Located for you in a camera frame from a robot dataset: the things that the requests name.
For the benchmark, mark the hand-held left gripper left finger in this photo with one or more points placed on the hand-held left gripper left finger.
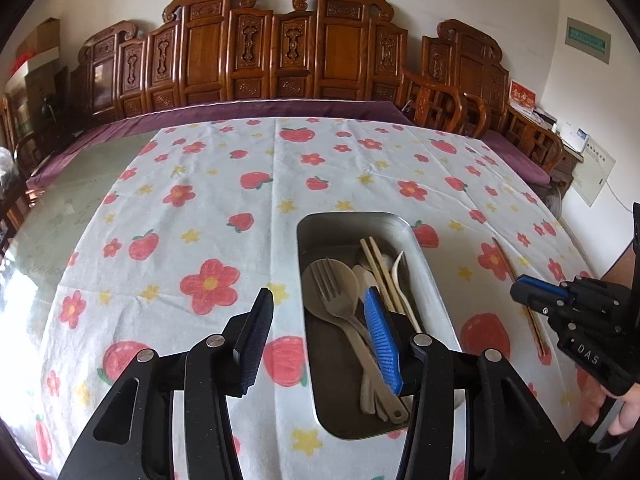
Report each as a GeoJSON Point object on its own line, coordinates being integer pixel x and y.
{"type": "Point", "coordinates": [255, 340]}

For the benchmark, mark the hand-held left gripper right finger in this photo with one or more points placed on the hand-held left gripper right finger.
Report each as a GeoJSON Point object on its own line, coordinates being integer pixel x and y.
{"type": "Point", "coordinates": [382, 342]}

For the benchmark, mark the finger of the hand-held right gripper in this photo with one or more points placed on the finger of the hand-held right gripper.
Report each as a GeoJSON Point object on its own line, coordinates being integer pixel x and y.
{"type": "Point", "coordinates": [530, 297]}
{"type": "Point", "coordinates": [545, 287]}

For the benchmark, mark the brown wooden chopstick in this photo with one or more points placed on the brown wooden chopstick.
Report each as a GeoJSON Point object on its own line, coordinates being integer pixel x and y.
{"type": "Point", "coordinates": [539, 335]}
{"type": "Point", "coordinates": [502, 255]}

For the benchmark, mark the white round plastic spoon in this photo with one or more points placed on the white round plastic spoon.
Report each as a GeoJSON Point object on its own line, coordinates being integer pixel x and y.
{"type": "Point", "coordinates": [368, 392]}

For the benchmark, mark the small white plastic spoon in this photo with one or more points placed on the small white plastic spoon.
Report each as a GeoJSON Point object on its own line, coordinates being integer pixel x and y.
{"type": "Point", "coordinates": [362, 277]}

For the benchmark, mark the cream plastic soup spoon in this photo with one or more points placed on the cream plastic soup spoon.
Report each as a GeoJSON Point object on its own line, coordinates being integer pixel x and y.
{"type": "Point", "coordinates": [398, 272]}

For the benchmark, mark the light tan chopstick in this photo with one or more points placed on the light tan chopstick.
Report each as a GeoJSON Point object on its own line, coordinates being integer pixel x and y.
{"type": "Point", "coordinates": [382, 260]}
{"type": "Point", "coordinates": [375, 265]}

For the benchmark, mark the rectangular metal tray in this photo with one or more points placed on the rectangular metal tray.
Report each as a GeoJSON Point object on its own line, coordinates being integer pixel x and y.
{"type": "Point", "coordinates": [345, 230]}

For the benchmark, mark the person's right hand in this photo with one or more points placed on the person's right hand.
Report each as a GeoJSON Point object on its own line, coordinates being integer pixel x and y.
{"type": "Point", "coordinates": [630, 410]}

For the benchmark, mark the purple armchair cushion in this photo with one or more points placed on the purple armchair cushion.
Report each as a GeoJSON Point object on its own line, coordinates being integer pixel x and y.
{"type": "Point", "coordinates": [515, 157]}

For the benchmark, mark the floral strawberry tablecloth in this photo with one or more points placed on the floral strawberry tablecloth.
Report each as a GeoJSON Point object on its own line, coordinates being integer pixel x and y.
{"type": "Point", "coordinates": [225, 200]}

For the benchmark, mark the white box device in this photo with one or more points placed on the white box device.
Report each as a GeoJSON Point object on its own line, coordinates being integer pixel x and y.
{"type": "Point", "coordinates": [575, 137]}

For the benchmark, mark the red desk calendar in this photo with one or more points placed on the red desk calendar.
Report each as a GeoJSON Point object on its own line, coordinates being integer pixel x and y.
{"type": "Point", "coordinates": [522, 95]}

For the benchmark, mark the carved wooden armchair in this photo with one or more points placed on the carved wooden armchair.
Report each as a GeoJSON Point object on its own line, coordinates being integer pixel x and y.
{"type": "Point", "coordinates": [470, 70]}

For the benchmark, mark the long purple bench cushion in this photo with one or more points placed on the long purple bench cushion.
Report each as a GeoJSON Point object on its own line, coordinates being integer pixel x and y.
{"type": "Point", "coordinates": [200, 115]}

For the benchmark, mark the carved wooden bench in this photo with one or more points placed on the carved wooden bench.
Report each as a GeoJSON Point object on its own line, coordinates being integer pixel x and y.
{"type": "Point", "coordinates": [205, 55]}

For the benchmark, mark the cardboard box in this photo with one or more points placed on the cardboard box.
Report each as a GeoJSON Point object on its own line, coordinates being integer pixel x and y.
{"type": "Point", "coordinates": [40, 37]}

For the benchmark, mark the grey green wall panel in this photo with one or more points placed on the grey green wall panel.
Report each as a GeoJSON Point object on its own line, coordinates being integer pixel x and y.
{"type": "Point", "coordinates": [589, 40]}

